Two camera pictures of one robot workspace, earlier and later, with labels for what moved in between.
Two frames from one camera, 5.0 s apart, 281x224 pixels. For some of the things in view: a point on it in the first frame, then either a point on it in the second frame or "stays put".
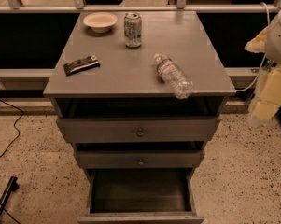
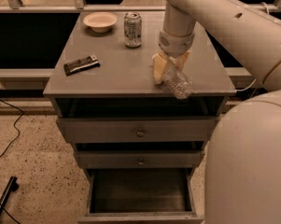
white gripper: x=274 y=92 -> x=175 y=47
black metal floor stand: x=11 y=187 stays put
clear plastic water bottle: x=174 y=77 stays put
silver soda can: x=133 y=30 stays put
